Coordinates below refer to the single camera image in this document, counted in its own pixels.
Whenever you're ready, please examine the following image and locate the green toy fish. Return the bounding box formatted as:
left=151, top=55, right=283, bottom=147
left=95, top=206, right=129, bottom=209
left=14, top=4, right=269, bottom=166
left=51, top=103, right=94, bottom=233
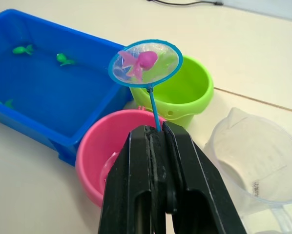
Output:
left=0, top=98, right=15, bottom=110
left=56, top=53, right=76, bottom=67
left=12, top=44, right=34, bottom=56

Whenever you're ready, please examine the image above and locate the clear plastic measuring cup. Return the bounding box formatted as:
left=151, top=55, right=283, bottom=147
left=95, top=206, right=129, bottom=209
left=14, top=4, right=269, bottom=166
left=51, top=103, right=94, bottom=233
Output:
left=204, top=107, right=292, bottom=234

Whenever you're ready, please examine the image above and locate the blue toy fishing net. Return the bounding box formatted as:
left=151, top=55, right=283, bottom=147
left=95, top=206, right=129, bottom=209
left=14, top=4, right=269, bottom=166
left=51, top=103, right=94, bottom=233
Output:
left=108, top=39, right=183, bottom=133

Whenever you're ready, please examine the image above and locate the blue plastic tub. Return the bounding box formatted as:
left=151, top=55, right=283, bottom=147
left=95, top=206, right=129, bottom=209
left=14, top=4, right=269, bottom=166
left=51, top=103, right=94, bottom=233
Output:
left=0, top=9, right=134, bottom=167

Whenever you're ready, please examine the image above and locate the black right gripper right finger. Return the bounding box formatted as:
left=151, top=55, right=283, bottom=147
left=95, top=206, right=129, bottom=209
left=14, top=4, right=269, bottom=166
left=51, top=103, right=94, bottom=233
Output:
left=161, top=121, right=247, bottom=234

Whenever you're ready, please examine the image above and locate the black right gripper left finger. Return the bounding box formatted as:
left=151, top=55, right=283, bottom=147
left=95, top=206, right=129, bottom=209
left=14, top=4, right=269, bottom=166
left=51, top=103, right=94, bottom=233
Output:
left=98, top=124, right=167, bottom=234

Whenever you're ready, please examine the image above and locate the black cable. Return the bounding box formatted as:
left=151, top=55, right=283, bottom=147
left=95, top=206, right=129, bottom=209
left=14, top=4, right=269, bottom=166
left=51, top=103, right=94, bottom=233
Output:
left=150, top=0, right=225, bottom=7

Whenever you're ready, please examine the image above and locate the pink plastic bucket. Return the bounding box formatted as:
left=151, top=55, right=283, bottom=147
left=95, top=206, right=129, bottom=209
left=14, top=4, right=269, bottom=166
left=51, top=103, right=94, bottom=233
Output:
left=75, top=106, right=167, bottom=202

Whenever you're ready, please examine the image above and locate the pink toy fish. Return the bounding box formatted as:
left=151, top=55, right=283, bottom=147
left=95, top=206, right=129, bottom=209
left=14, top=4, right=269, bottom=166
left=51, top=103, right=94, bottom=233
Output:
left=118, top=50, right=159, bottom=83

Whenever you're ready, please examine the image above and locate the green plastic bucket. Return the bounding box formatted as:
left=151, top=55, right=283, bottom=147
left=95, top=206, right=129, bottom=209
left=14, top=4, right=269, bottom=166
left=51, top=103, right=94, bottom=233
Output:
left=129, top=55, right=214, bottom=128

